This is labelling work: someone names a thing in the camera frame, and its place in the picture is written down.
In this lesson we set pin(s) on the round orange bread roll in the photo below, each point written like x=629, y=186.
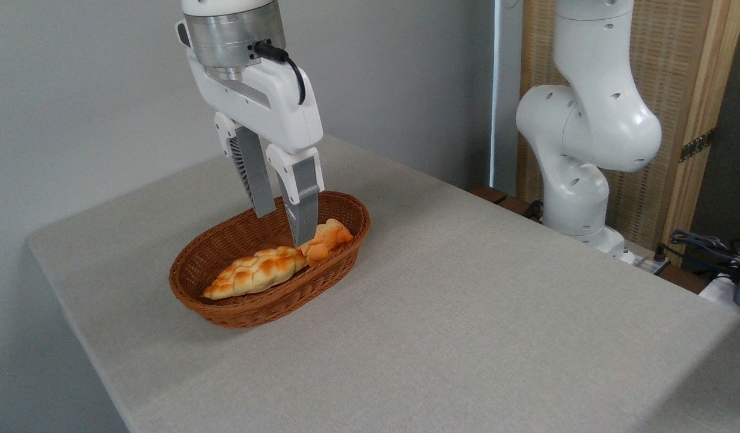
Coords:
x=329, y=237

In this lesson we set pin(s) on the white power strip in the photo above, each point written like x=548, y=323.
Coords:
x=646, y=263

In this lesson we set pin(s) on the long braided bread loaf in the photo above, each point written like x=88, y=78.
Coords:
x=255, y=272

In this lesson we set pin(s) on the wooden framed woven screen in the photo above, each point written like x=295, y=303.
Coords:
x=676, y=60

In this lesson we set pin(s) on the brown wicker oval basket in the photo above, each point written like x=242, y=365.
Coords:
x=225, y=246

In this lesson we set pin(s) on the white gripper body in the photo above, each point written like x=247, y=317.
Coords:
x=282, y=102

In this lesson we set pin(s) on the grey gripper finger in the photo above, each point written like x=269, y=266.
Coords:
x=303, y=192
x=255, y=174

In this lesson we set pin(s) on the metal screen hinge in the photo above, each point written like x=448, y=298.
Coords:
x=697, y=145

